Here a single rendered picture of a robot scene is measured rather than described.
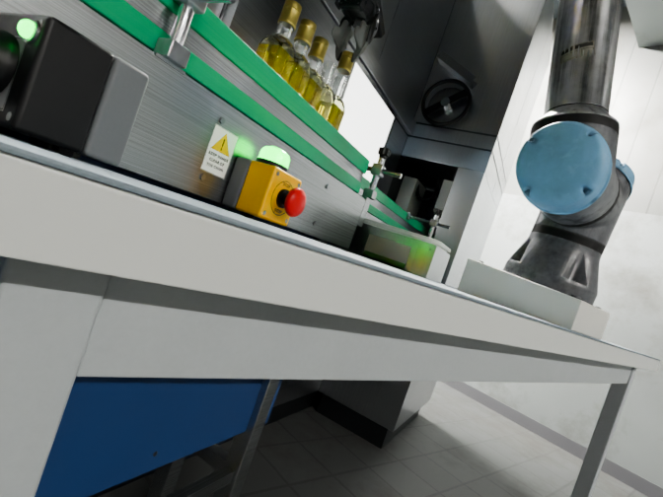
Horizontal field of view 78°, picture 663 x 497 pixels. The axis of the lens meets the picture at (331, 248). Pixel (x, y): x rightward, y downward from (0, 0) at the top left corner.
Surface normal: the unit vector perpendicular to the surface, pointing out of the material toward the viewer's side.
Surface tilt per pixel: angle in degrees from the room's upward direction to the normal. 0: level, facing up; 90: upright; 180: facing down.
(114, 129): 90
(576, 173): 99
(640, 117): 90
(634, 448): 90
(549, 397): 90
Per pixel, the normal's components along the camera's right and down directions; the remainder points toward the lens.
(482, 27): -0.43, -0.14
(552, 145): -0.66, -0.06
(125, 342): 0.65, 0.23
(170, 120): 0.84, 0.29
